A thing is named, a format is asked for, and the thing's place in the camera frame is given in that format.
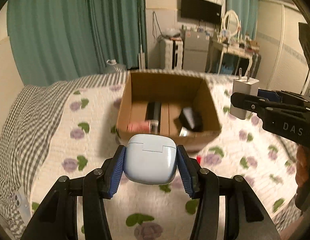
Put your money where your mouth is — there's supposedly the small grey refrigerator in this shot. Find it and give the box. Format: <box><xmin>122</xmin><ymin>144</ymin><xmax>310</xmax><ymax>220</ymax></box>
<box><xmin>182</xmin><ymin>30</ymin><xmax>210</xmax><ymax>72</ymax></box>

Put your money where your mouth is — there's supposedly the black cylindrical bottle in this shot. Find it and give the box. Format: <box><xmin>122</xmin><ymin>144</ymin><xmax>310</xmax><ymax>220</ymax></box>
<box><xmin>145</xmin><ymin>102</ymin><xmax>162</xmax><ymax>134</ymax></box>

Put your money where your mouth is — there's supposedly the grey checkered bed sheet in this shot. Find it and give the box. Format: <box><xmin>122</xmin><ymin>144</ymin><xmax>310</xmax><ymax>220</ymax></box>
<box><xmin>0</xmin><ymin>72</ymin><xmax>128</xmax><ymax>239</ymax></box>

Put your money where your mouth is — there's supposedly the small white plug charger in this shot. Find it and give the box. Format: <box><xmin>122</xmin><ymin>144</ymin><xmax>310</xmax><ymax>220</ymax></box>
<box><xmin>229</xmin><ymin>68</ymin><xmax>259</xmax><ymax>120</ymax></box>

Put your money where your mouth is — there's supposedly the white louvered wardrobe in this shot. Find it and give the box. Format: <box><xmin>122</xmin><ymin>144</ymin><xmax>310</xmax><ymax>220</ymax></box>
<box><xmin>256</xmin><ymin>0</ymin><xmax>310</xmax><ymax>94</ymax></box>

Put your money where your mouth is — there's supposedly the black wall television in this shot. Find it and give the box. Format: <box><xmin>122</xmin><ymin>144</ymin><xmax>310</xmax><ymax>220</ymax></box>
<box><xmin>180</xmin><ymin>0</ymin><xmax>222</xmax><ymax>25</ymax></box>

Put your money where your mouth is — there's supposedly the green curtain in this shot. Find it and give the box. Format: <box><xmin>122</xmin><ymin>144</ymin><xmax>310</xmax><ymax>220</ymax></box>
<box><xmin>227</xmin><ymin>0</ymin><xmax>258</xmax><ymax>40</ymax></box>
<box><xmin>7</xmin><ymin>0</ymin><xmax>146</xmax><ymax>86</ymax></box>

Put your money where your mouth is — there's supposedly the white folded mop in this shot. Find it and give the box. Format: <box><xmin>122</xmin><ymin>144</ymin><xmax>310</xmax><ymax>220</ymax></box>
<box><xmin>138</xmin><ymin>8</ymin><xmax>146</xmax><ymax>70</ymax></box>

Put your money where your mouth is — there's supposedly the person's right hand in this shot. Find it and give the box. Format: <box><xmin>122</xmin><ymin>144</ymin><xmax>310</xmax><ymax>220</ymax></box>
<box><xmin>295</xmin><ymin>145</ymin><xmax>310</xmax><ymax>187</ymax></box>

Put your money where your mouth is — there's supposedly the white suitcase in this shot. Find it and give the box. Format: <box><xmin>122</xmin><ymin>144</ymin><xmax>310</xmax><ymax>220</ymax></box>
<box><xmin>160</xmin><ymin>38</ymin><xmax>183</xmax><ymax>70</ymax></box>

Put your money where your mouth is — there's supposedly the blue laundry basket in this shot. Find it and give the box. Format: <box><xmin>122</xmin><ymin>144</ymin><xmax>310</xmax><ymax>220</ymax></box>
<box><xmin>220</xmin><ymin>63</ymin><xmax>234</xmax><ymax>75</ymax></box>

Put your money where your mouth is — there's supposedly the black rectangular charger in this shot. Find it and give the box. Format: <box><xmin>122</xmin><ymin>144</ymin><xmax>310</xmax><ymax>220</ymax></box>
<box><xmin>178</xmin><ymin>107</ymin><xmax>203</xmax><ymax>132</ymax></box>

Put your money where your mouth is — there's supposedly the white dressing table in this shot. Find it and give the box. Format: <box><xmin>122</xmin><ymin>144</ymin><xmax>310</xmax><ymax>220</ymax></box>
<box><xmin>205</xmin><ymin>39</ymin><xmax>262</xmax><ymax>77</ymax></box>

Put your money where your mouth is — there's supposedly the light blue earbuds case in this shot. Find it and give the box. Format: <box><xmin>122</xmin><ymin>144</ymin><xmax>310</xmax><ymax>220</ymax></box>
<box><xmin>124</xmin><ymin>134</ymin><xmax>177</xmax><ymax>185</ymax></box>

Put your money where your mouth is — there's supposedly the white oval vanity mirror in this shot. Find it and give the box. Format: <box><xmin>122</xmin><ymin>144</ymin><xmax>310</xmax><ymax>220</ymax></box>
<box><xmin>221</xmin><ymin>10</ymin><xmax>241</xmax><ymax>38</ymax></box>

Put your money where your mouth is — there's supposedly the white floral quilt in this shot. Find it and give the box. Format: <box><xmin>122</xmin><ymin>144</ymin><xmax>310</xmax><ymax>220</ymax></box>
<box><xmin>30</xmin><ymin>75</ymin><xmax>301</xmax><ymax>239</ymax></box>

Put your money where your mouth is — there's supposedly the large white power adapter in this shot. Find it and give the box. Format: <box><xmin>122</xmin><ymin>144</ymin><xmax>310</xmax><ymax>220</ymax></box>
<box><xmin>179</xmin><ymin>127</ymin><xmax>191</xmax><ymax>137</ymax></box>

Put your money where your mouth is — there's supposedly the brown cardboard box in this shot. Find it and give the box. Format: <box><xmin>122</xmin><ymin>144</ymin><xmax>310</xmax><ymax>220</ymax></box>
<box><xmin>116</xmin><ymin>71</ymin><xmax>221</xmax><ymax>152</ymax></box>

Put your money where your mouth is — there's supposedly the clear water jug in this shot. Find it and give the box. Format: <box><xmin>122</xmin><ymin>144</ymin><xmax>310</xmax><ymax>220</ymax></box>
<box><xmin>105</xmin><ymin>59</ymin><xmax>127</xmax><ymax>73</ymax></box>

